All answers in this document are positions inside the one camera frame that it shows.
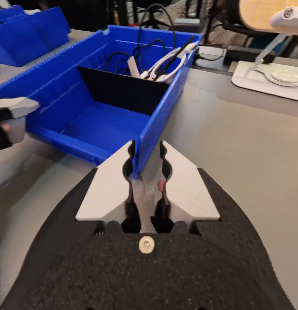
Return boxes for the white cable orange plugs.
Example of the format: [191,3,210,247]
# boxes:
[143,42,198,82]

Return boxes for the black power strip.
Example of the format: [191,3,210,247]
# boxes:
[225,46,277,64]

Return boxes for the wooden book stand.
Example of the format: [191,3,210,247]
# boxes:
[231,0,298,102]

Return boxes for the grey USB hub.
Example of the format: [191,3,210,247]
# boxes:
[127,56,141,78]

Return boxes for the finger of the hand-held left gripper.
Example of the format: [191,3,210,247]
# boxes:
[0,96,40,122]
[8,116,26,146]

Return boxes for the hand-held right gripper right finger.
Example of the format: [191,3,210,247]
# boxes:
[150,140,221,233]

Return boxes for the grey desk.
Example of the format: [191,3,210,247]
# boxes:
[0,29,298,310]

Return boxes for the blue storage bin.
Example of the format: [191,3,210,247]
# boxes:
[0,5,70,67]
[0,24,203,180]

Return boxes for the black bin divider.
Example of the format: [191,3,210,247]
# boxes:
[77,65,170,116]

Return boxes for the black power cable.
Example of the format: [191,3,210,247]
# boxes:
[194,45,227,61]

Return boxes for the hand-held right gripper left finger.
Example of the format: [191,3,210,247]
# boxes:
[75,140,142,233]

